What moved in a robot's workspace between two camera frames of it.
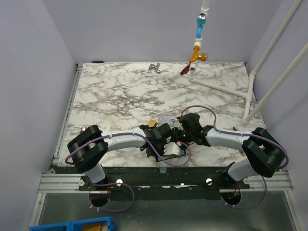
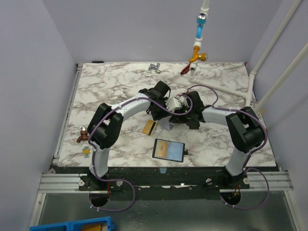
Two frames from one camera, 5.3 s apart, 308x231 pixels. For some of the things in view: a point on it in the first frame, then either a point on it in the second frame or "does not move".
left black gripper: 161,152 to 157,116
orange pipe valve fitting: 203,56 does not move
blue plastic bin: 104,224 does not move
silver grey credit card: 169,119 does not move
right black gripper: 179,135 to 184,118
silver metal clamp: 152,66 does not move
